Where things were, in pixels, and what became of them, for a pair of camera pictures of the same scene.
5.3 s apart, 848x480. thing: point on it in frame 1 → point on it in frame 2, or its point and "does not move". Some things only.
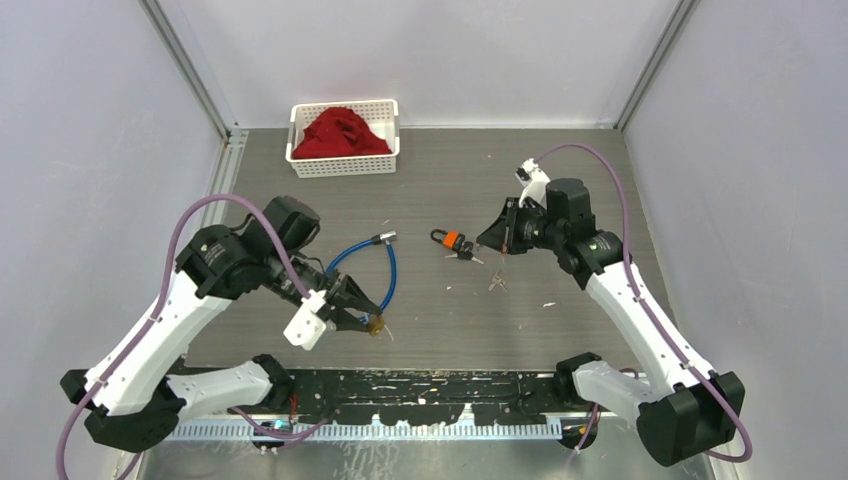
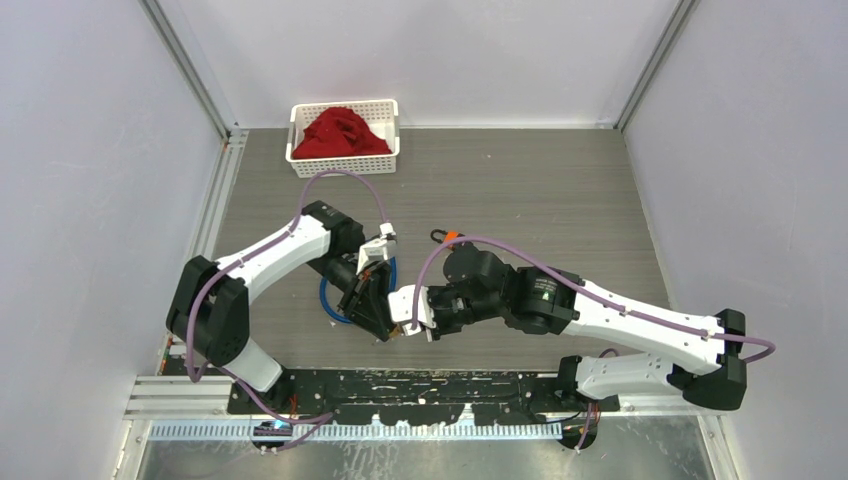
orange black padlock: (450, 239) does not move
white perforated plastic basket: (382, 115) does not move
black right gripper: (504, 229) → (441, 328)
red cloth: (338, 133) does not move
